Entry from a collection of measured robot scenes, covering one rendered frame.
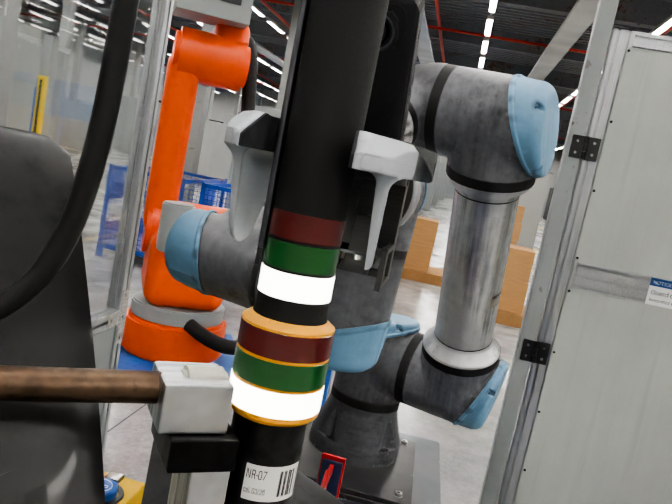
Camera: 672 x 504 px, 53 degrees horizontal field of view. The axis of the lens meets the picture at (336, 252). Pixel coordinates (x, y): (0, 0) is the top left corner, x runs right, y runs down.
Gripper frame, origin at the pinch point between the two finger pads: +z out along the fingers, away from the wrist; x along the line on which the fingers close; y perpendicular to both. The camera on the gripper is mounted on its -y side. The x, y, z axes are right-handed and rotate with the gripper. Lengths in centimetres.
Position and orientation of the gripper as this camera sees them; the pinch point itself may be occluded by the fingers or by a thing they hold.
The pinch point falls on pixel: (306, 132)
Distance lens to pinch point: 27.4
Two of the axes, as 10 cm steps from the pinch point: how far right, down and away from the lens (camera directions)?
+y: -2.0, 9.7, 1.3
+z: -1.7, 0.9, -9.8
